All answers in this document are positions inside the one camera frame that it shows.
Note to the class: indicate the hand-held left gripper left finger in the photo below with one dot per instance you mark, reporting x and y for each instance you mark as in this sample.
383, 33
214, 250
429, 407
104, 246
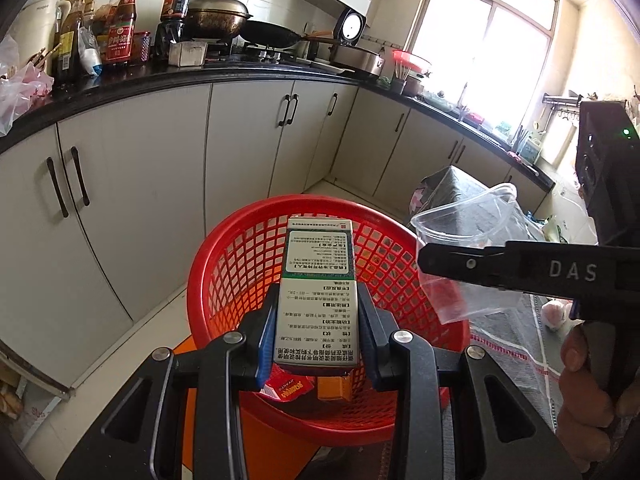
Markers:
266, 340

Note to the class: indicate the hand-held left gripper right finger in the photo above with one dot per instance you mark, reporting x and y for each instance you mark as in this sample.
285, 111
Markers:
369, 345

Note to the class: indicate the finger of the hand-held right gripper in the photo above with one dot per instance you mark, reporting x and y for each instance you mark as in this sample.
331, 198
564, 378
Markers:
525, 267

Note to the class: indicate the red snack packet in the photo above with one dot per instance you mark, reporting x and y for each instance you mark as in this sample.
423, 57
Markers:
287, 390

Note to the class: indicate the orange carton box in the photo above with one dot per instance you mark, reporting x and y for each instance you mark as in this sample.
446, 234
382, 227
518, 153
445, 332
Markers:
334, 389

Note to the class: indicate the green white medicine box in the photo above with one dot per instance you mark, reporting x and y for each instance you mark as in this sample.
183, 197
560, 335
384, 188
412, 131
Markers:
317, 290

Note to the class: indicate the clear plastic cup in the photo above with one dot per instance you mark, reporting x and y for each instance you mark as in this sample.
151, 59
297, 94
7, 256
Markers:
465, 225

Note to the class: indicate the red plastic basket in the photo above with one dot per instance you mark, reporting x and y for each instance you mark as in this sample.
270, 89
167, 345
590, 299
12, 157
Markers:
235, 270

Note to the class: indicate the person's right hand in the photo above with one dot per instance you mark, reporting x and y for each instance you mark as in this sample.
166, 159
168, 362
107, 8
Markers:
582, 390

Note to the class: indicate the red and white candy bag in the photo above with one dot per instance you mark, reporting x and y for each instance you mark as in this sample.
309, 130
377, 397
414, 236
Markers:
556, 312

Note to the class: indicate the sink faucet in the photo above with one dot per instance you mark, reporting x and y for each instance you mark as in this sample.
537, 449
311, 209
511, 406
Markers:
463, 102

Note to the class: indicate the kitchen window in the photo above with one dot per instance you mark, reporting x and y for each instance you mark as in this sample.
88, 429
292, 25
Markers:
480, 55

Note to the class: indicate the beige kitchen base cabinets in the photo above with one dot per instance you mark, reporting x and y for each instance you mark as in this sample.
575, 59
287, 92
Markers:
150, 170

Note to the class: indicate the brown cooking pot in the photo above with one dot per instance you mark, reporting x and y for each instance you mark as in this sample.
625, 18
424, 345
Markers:
415, 87

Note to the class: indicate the chopstick holder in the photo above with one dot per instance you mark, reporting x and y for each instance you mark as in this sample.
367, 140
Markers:
400, 80

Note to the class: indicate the red colander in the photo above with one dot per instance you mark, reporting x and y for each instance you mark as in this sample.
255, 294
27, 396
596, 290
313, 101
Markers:
412, 59

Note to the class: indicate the silver rice cooker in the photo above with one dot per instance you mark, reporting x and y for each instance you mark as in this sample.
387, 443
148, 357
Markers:
357, 52

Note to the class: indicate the gas stove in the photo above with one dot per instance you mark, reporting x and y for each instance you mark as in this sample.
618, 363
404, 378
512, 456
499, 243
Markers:
260, 55

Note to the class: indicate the black kitchen countertop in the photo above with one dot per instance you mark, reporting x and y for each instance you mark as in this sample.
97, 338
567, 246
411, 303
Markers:
125, 82

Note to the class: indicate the black wok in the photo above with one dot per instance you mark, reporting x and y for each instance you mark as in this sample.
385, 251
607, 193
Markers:
270, 34

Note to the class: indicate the red jar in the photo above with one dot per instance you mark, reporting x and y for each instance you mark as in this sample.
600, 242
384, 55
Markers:
142, 47

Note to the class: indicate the lidded steel pot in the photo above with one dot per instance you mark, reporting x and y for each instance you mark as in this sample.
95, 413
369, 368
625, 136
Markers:
217, 15

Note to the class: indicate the blue white packet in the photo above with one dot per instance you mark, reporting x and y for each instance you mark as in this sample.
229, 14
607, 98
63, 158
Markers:
90, 55

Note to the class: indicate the dark soy sauce bottle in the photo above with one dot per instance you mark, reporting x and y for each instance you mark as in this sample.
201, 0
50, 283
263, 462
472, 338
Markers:
174, 15

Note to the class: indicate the red label sauce bottle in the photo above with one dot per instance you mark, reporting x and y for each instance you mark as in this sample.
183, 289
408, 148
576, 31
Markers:
120, 30

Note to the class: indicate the white pink plastic bag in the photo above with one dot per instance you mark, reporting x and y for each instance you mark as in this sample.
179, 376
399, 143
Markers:
20, 90

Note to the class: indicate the dark oil bottle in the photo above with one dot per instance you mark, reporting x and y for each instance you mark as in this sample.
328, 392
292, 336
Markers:
67, 45

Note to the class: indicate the white electric kettle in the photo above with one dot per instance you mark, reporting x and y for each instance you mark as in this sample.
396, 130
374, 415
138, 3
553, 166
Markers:
37, 20

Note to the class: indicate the metal wall rack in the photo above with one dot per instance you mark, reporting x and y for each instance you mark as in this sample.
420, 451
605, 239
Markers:
562, 105

